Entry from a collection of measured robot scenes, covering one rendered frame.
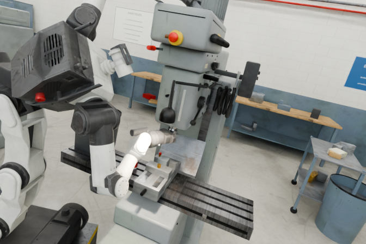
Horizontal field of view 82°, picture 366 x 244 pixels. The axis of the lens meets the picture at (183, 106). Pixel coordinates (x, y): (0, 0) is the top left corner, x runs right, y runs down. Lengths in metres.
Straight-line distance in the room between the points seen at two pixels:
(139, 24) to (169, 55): 5.10
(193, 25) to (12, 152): 0.97
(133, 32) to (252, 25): 3.05
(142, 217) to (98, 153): 0.53
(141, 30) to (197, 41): 5.19
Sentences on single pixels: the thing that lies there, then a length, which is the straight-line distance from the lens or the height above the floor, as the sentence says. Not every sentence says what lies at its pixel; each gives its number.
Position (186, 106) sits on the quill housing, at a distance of 1.07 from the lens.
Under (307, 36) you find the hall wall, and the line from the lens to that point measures 5.42.
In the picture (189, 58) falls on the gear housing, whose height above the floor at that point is 1.69.
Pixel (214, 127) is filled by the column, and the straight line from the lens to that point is 1.56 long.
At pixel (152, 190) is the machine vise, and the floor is 0.99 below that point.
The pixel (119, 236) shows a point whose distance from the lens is 1.34.
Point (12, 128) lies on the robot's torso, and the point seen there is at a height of 1.27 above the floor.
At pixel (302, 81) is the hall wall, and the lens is 5.42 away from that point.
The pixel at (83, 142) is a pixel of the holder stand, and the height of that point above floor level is 0.99.
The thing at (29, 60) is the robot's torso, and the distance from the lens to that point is 0.94.
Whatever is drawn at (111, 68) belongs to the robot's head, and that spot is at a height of 1.59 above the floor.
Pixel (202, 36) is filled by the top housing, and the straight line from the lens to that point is 0.90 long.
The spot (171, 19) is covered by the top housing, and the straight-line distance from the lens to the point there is 0.95.
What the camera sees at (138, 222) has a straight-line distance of 1.30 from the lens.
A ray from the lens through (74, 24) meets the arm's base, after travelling 1.01.
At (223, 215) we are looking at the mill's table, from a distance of 1.27.
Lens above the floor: 1.74
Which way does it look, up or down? 16 degrees down
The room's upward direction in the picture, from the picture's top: 12 degrees clockwise
